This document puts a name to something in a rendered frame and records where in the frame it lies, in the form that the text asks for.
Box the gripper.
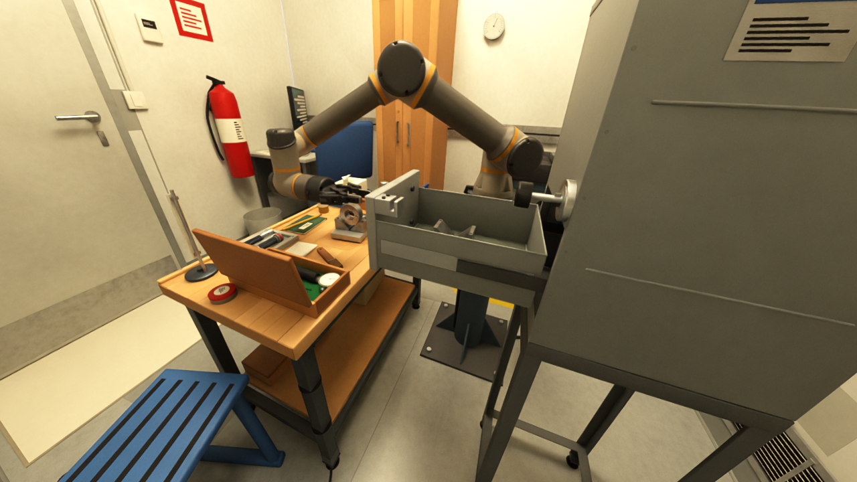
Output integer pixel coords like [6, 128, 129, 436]
[319, 183, 371, 206]

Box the grey V cradle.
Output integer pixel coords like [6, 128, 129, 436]
[331, 214, 368, 244]

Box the grey cabinet drawer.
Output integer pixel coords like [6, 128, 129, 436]
[366, 169, 548, 310]

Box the black round base rod stand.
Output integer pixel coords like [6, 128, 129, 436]
[167, 189, 219, 283]

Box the black knob key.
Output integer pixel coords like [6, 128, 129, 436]
[514, 181, 562, 209]

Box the grey gauge cabinet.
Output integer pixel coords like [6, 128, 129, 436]
[475, 0, 857, 482]

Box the blue chair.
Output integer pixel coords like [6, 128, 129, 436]
[314, 120, 375, 181]

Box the wooden cupboard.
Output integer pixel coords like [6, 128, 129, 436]
[372, 0, 460, 191]

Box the grey tool tray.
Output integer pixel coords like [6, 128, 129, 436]
[240, 228, 300, 253]

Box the grey waste bin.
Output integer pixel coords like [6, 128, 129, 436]
[242, 206, 284, 237]

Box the wooden instrument case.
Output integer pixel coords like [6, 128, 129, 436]
[191, 228, 352, 319]

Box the red fire extinguisher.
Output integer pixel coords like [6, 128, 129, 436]
[204, 75, 256, 180]

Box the wooden workbench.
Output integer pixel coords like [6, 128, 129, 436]
[157, 203, 422, 471]

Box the wooden block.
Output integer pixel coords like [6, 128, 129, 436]
[241, 344, 290, 387]

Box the silver round lock plate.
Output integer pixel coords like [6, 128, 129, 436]
[554, 178, 578, 224]

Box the cream door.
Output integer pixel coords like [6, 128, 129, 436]
[0, 0, 188, 382]

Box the blue step stool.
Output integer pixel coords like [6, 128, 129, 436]
[58, 369, 287, 482]

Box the cream floor mat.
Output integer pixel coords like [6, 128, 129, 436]
[0, 293, 203, 467]

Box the cream label plate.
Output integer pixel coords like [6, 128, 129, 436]
[723, 0, 857, 63]

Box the floor vent grille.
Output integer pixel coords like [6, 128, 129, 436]
[732, 420, 833, 482]

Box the black wall board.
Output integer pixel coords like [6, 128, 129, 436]
[286, 85, 311, 132]

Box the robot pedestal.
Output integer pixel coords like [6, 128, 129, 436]
[420, 289, 511, 382]

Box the red framed wall sign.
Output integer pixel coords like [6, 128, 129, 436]
[169, 0, 214, 43]

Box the white wall control box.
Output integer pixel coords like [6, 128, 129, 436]
[135, 13, 164, 46]

